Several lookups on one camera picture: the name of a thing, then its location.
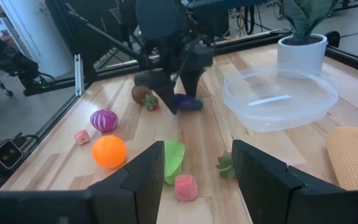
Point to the brown toy kiwi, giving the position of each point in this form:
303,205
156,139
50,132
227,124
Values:
138,93

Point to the silver aluminium bracket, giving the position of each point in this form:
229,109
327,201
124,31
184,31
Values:
78,74

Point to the purple white striped toy onion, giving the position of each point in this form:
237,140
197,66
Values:
103,120

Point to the pink toy cube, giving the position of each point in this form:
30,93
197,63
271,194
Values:
82,137
186,187

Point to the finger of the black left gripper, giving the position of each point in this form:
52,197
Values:
191,82
169,95

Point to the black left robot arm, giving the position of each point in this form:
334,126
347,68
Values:
157,18

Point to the small black silver camera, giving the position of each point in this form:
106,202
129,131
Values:
6,154

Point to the orange toy orange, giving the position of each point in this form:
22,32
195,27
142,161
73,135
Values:
109,152

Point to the purple toy eggplant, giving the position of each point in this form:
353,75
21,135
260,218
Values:
190,102

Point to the folded orange cloth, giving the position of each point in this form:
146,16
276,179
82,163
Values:
353,158

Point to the green toy leafy vegetable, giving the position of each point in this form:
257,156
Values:
172,158

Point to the black device with green light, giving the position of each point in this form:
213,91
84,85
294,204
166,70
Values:
26,70

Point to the green plant in white pot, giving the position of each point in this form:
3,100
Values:
301,56

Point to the grey desk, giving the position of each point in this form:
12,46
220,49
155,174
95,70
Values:
222,3

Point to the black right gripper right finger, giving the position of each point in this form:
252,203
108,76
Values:
266,186

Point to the red toy strawberry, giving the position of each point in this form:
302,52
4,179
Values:
150,103
226,166

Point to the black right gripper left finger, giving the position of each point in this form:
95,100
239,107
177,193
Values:
129,193

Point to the clear plastic tupperware container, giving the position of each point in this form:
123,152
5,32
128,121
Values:
278,102

